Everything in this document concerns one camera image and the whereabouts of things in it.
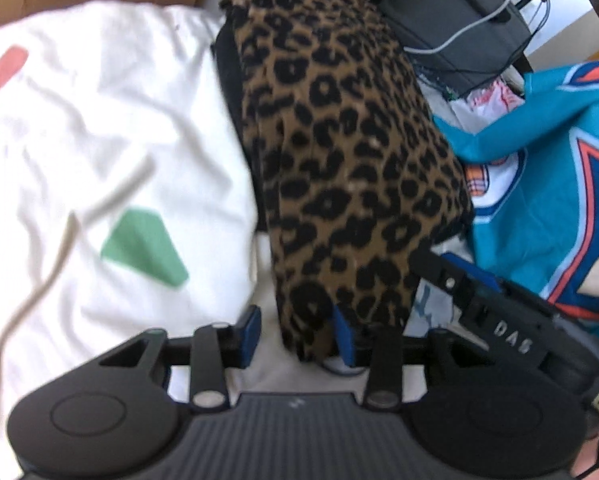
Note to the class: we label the grey storage box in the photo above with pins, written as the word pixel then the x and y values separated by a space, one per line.
pixel 461 44

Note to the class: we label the white plastic shopping bag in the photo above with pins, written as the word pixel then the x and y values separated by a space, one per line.
pixel 484 106

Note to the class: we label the person's hand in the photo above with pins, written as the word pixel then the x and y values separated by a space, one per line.
pixel 586 459

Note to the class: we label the cream bear print bedsheet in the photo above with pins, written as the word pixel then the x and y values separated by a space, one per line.
pixel 125 200

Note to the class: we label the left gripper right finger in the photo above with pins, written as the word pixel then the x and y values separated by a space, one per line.
pixel 381 350

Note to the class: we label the teal printed jersey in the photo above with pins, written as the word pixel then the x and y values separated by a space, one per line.
pixel 533 177

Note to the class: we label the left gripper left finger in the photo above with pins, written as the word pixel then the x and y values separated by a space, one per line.
pixel 209 353

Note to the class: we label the leopard print skirt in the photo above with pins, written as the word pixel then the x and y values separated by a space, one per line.
pixel 355 174

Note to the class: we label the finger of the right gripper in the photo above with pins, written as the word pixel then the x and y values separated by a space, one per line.
pixel 478 274

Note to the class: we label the folded black garment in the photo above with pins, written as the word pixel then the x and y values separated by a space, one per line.
pixel 231 82

